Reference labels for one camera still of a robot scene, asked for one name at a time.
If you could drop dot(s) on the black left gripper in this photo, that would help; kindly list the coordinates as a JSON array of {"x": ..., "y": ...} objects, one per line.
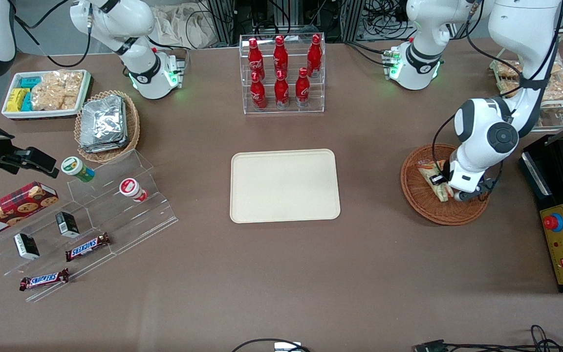
[{"x": 442, "y": 179}]

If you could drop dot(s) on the triangle sandwich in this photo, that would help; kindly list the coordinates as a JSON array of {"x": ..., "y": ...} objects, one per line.
[{"x": 428, "y": 168}]

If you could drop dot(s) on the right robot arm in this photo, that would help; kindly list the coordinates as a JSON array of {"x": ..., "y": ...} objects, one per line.
[{"x": 125, "y": 19}]

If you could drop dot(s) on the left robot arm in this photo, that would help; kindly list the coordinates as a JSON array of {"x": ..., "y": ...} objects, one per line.
[{"x": 477, "y": 142}]

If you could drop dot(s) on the brown wicker basket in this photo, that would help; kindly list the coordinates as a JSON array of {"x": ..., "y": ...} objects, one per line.
[{"x": 418, "y": 195}]

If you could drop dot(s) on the white rectangular snack tray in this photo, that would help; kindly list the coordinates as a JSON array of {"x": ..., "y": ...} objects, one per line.
[{"x": 42, "y": 114}]

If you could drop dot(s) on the light wicker basket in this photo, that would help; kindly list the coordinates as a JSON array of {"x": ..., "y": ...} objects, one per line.
[{"x": 133, "y": 132}]

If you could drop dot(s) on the beige plastic tray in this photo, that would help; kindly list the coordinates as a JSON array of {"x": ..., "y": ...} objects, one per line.
[{"x": 284, "y": 186}]

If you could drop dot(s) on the red tartan cookie box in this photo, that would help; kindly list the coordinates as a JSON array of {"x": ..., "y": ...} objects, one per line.
[{"x": 12, "y": 208}]

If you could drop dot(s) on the green lidded cup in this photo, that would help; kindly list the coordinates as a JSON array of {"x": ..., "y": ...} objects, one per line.
[{"x": 72, "y": 166}]

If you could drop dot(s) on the teal snack pack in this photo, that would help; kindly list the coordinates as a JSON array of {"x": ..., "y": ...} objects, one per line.
[
  {"x": 30, "y": 81},
  {"x": 27, "y": 102}
]

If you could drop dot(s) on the yellow snack pack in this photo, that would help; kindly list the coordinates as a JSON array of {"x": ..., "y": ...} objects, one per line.
[{"x": 16, "y": 99}]

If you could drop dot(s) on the small black box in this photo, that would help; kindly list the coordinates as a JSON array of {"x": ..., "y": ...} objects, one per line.
[
  {"x": 27, "y": 247},
  {"x": 67, "y": 225}
]

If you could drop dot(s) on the clear rice cracker bag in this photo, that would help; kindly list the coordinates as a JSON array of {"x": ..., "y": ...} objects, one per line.
[{"x": 56, "y": 90}]

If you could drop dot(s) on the silver foil wrapped packs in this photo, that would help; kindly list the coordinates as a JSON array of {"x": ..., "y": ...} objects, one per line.
[{"x": 103, "y": 124}]

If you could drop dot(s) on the Snickers chocolate bar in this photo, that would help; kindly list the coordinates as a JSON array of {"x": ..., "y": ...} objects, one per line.
[
  {"x": 44, "y": 279},
  {"x": 87, "y": 247}
]

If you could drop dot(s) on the red strawberry lidded cup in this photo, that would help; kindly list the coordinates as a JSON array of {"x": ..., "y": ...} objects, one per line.
[{"x": 128, "y": 186}]

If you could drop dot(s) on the black appliance housing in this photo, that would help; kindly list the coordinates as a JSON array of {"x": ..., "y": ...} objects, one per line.
[{"x": 555, "y": 166}]

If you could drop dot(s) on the red emergency stop button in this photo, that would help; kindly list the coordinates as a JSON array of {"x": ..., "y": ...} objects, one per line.
[{"x": 552, "y": 222}]

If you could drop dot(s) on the clear acrylic step display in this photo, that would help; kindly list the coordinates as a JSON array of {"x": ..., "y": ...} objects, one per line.
[{"x": 130, "y": 220}]

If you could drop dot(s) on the clear acrylic bottle rack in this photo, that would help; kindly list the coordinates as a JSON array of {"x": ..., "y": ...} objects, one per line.
[{"x": 291, "y": 111}]

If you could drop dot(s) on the red cola bottle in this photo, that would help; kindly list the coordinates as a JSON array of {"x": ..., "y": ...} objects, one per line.
[
  {"x": 256, "y": 58},
  {"x": 302, "y": 88},
  {"x": 258, "y": 93},
  {"x": 280, "y": 56},
  {"x": 314, "y": 56},
  {"x": 281, "y": 90}
]

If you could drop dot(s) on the black plug connector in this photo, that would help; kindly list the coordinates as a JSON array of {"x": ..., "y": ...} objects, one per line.
[{"x": 430, "y": 347}]

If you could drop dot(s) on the beige cloth bag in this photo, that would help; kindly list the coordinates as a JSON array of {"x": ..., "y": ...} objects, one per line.
[{"x": 184, "y": 27}]

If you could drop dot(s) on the white adapter box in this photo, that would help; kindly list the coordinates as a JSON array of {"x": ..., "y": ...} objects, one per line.
[{"x": 287, "y": 347}]

